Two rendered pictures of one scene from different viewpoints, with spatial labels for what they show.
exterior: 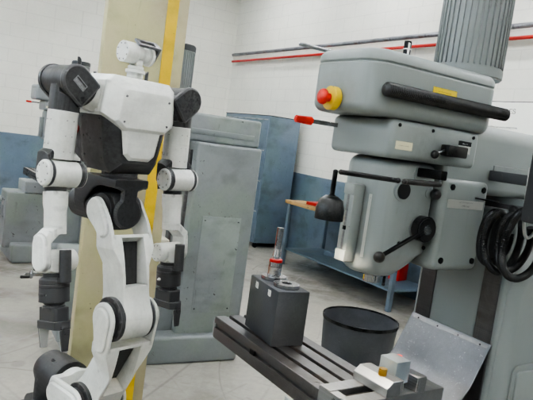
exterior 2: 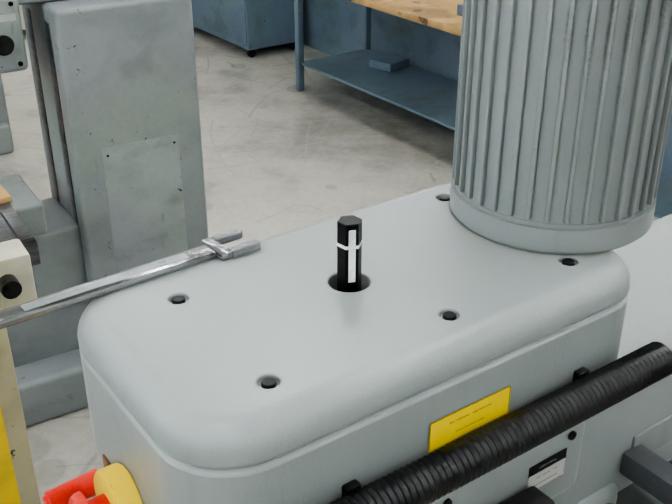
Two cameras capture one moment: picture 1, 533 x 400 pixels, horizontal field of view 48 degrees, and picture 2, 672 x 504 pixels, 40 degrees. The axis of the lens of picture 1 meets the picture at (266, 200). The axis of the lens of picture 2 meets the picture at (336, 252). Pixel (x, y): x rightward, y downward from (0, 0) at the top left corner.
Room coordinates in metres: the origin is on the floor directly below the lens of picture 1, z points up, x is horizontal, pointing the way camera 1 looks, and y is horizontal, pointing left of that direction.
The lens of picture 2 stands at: (0.96, -0.28, 2.29)
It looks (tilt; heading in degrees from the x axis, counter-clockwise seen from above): 28 degrees down; 357
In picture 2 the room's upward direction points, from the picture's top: straight up
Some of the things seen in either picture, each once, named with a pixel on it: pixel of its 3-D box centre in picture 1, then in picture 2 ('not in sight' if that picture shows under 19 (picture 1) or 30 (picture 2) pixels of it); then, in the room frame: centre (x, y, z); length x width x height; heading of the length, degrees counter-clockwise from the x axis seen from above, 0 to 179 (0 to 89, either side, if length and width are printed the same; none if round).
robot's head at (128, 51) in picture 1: (135, 57); not in sight; (1.93, 0.48, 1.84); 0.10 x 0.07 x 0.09; 139
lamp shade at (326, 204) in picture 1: (330, 206); not in sight; (1.47, -0.16, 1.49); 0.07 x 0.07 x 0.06
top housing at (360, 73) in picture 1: (404, 93); (361, 351); (1.66, -0.34, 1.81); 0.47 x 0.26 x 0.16; 123
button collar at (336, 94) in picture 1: (331, 98); (119, 501); (1.53, -0.13, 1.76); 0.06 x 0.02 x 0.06; 33
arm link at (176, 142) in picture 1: (176, 159); not in sight; (2.11, 0.33, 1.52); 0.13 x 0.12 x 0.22; 137
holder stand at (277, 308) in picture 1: (276, 307); not in sight; (2.02, -0.08, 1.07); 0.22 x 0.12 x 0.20; 26
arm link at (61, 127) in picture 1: (61, 148); not in sight; (1.77, 0.62, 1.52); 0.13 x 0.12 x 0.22; 142
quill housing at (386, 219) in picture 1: (382, 214); not in sight; (1.66, -0.33, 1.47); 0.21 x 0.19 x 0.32; 33
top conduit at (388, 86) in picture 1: (449, 102); (485, 445); (1.55, -0.43, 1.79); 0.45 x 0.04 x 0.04; 123
